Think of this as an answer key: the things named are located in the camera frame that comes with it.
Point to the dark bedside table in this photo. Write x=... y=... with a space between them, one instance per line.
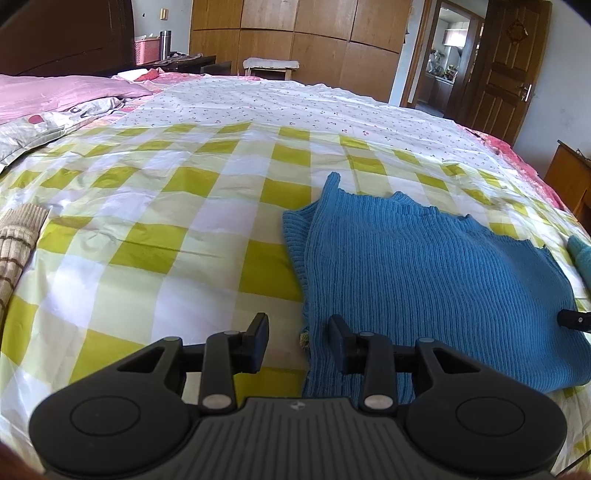
x=197 y=64

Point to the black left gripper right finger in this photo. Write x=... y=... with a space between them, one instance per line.
x=369 y=355

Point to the yellow white checkered bedsheet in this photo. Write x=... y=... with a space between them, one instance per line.
x=165 y=219

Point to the small white topped stool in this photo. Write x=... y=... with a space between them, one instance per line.
x=270 y=69

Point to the dark wooden headboard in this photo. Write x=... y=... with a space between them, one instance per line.
x=53 y=38

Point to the wooden desk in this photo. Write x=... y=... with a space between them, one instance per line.
x=569 y=175

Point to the brown striped knit garment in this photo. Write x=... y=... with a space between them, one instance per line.
x=20 y=230

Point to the pink floral quilt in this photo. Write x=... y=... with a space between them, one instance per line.
x=505 y=151

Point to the steel thermos bottle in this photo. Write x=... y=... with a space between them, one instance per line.
x=165 y=41

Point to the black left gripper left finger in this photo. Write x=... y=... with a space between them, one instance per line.
x=226 y=354

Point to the blue striped knit sweater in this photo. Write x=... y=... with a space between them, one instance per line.
x=394 y=267

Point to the brown wooden door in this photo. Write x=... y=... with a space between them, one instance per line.
x=507 y=67

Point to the wooden wardrobe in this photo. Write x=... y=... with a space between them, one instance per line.
x=350 y=44

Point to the pink pillow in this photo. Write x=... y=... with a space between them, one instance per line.
x=25 y=95

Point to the teal fleece garment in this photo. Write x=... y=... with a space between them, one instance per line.
x=580 y=253

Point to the patterned white pillow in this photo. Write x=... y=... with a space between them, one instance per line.
x=25 y=134

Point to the pink storage basket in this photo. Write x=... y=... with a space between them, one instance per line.
x=146 y=50

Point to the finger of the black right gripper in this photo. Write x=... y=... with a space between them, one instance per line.
x=574 y=320

